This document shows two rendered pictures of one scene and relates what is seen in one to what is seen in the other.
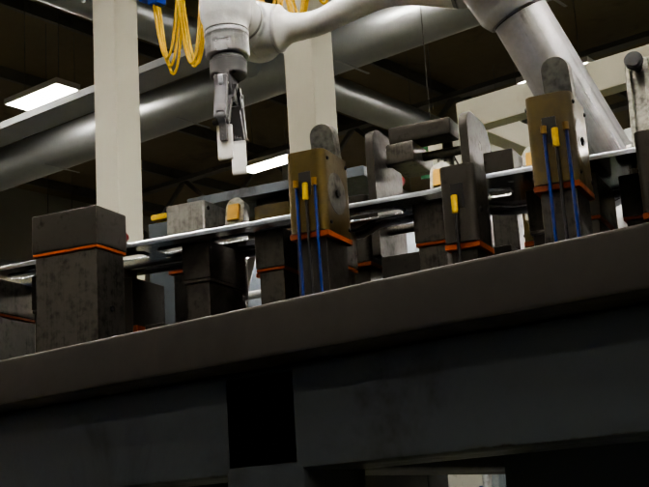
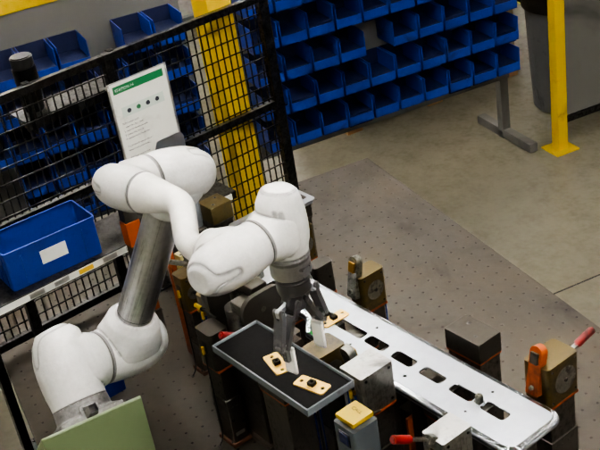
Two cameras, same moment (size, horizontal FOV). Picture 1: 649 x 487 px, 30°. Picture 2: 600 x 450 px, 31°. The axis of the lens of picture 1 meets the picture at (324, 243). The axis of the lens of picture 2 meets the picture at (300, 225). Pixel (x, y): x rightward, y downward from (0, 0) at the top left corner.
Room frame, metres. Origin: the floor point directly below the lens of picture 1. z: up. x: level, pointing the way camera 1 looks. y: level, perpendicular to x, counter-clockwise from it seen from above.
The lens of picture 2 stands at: (3.92, 1.24, 2.68)
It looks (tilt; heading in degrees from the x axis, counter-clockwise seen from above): 29 degrees down; 212
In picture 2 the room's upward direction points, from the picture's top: 10 degrees counter-clockwise
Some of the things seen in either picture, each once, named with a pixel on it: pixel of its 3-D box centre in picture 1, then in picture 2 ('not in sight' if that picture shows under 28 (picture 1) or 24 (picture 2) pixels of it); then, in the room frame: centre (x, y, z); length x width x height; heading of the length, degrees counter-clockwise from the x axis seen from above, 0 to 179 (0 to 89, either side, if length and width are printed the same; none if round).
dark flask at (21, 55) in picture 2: not in sight; (28, 82); (1.57, -1.12, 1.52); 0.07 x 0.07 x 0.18
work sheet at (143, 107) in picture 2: not in sight; (145, 116); (1.32, -0.90, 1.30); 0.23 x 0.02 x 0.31; 156
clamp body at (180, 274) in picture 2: not in sight; (193, 323); (1.80, -0.51, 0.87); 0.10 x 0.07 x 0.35; 156
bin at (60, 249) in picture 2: not in sight; (44, 245); (1.82, -1.00, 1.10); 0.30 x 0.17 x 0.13; 153
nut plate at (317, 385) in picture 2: not in sight; (312, 383); (2.27, 0.17, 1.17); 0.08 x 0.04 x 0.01; 79
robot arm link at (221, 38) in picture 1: (227, 46); (289, 262); (2.27, 0.17, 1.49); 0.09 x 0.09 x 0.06
